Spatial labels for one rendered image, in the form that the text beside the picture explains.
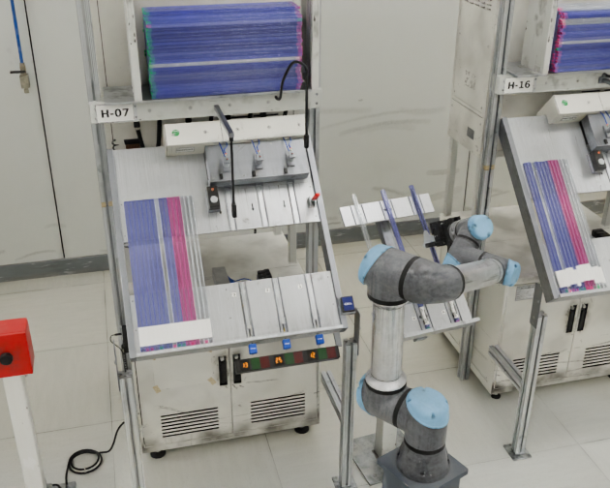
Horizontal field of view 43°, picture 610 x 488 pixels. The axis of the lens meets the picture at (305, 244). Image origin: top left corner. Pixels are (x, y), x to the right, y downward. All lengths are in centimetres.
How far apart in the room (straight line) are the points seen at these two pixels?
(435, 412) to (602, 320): 149
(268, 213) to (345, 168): 191
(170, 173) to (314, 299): 64
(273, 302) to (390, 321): 59
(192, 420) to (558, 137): 176
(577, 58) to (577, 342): 119
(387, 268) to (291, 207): 76
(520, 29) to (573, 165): 55
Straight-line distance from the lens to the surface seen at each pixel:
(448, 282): 193
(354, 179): 452
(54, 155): 422
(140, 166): 265
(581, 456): 330
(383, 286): 196
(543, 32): 297
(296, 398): 305
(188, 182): 262
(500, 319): 320
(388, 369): 212
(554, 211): 294
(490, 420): 336
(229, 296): 250
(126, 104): 256
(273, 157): 263
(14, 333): 254
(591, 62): 309
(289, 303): 251
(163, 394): 292
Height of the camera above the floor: 209
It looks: 27 degrees down
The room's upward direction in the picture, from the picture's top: straight up
